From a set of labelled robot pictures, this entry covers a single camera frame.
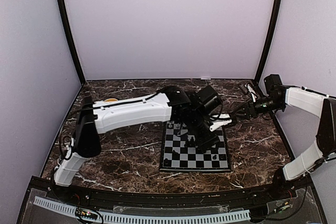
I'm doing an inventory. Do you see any white perforated cable duct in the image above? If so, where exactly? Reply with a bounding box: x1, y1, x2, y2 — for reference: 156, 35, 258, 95
33, 196, 251, 223

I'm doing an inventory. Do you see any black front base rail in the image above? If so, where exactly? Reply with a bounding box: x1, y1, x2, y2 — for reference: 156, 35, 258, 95
16, 177, 327, 223

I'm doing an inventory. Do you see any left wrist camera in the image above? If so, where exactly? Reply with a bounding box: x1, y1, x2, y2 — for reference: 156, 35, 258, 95
209, 113, 233, 132

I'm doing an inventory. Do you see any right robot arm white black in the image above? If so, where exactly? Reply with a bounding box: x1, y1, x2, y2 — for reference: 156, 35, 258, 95
232, 74, 335, 200

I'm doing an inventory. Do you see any black corner frame post left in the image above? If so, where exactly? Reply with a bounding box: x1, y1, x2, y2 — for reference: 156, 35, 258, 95
57, 0, 86, 85

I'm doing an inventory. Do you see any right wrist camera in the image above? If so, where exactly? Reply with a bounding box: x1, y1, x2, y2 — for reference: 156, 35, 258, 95
239, 83, 258, 102

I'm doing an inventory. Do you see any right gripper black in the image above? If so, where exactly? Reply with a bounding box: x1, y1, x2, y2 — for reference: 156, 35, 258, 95
232, 95, 284, 120

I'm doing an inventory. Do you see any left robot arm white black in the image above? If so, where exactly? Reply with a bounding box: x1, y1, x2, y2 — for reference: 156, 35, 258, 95
52, 86, 232, 201

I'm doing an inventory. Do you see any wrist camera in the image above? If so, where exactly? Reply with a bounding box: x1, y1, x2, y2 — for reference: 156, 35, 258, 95
239, 83, 258, 102
209, 113, 233, 132

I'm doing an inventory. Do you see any black and white chessboard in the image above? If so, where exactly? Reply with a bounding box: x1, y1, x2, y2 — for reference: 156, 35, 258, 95
159, 121, 231, 173

